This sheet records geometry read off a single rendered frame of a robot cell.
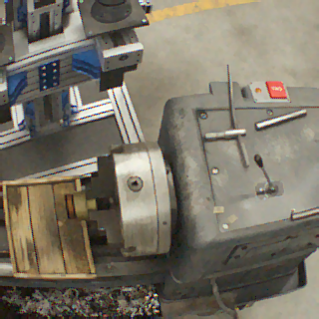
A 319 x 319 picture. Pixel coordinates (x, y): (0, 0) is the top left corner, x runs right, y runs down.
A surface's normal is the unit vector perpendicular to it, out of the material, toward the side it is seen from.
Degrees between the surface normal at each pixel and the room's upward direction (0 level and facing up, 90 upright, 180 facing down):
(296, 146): 0
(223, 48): 0
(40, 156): 0
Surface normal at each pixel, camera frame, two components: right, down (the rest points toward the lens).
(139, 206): 0.15, 0.00
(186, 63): 0.09, -0.45
